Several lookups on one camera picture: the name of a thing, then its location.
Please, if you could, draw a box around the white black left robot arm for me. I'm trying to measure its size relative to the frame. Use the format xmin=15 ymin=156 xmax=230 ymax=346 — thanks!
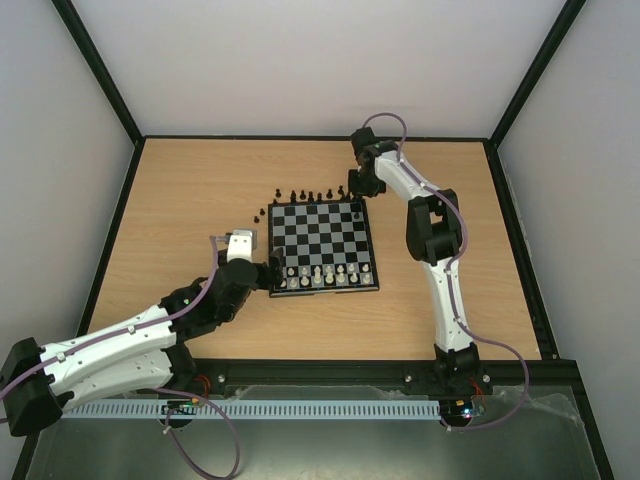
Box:
xmin=1 ymin=248 xmax=284 ymax=437

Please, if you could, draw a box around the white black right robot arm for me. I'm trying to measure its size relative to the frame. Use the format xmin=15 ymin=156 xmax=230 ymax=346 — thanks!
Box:
xmin=348 ymin=126 xmax=480 ymax=392

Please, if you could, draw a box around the black chess piece row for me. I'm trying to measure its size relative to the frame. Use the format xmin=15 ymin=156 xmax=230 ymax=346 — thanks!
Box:
xmin=269 ymin=185 xmax=354 ymax=206

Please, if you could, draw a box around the white bishop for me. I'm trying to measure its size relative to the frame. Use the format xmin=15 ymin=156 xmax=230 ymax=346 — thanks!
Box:
xmin=313 ymin=266 xmax=322 ymax=286

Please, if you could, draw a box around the black white chessboard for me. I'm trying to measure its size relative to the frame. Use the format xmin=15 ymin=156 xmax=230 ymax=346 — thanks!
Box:
xmin=268 ymin=198 xmax=380 ymax=298

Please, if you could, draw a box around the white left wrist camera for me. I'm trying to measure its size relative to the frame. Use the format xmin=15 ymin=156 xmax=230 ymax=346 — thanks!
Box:
xmin=226 ymin=229 xmax=257 ymax=263

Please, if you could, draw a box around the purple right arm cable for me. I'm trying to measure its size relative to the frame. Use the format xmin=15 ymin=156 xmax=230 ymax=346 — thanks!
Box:
xmin=362 ymin=112 xmax=531 ymax=432

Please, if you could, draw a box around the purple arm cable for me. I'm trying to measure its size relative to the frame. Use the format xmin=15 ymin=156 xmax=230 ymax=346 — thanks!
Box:
xmin=0 ymin=234 xmax=241 ymax=478
xmin=362 ymin=112 xmax=531 ymax=432

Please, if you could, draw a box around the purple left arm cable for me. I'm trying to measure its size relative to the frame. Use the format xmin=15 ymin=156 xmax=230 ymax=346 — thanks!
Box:
xmin=0 ymin=234 xmax=241 ymax=478

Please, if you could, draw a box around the black front frame rail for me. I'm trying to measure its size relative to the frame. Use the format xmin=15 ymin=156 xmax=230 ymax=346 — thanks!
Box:
xmin=49 ymin=357 xmax=581 ymax=396

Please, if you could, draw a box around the white slotted cable duct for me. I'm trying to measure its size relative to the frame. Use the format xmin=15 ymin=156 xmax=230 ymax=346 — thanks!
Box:
xmin=63 ymin=399 xmax=441 ymax=421

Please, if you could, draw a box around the black frame post right rear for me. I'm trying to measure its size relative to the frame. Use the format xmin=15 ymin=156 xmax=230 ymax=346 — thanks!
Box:
xmin=490 ymin=0 xmax=587 ymax=148

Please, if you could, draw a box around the black frame post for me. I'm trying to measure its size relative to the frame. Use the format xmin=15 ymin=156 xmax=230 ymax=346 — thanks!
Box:
xmin=51 ymin=0 xmax=143 ymax=146
xmin=490 ymin=0 xmax=587 ymax=148

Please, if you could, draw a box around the black frame post left rear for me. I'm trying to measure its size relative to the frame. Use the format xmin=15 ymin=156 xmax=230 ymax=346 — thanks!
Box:
xmin=51 ymin=0 xmax=143 ymax=146

